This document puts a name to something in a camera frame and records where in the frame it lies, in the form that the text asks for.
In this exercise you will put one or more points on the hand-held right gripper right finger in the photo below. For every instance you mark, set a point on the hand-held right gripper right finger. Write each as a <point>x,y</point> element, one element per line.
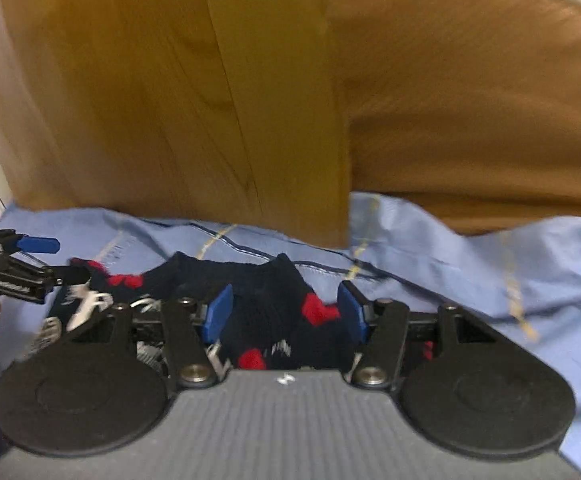
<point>353,310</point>

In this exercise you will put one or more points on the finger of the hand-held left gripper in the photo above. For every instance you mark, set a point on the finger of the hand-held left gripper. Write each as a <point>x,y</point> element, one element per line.
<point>38,245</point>
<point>30,275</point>

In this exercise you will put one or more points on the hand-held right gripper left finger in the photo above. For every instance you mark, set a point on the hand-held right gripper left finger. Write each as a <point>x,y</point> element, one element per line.
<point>219,310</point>

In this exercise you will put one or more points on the navy red white knit sweater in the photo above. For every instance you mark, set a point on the navy red white knit sweater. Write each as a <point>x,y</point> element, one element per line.
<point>270,300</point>

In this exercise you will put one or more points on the light blue bed sheet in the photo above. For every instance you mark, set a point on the light blue bed sheet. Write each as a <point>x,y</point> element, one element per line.
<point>445,270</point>

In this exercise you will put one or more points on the wooden headboard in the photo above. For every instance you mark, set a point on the wooden headboard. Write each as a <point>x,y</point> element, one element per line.
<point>170,85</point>

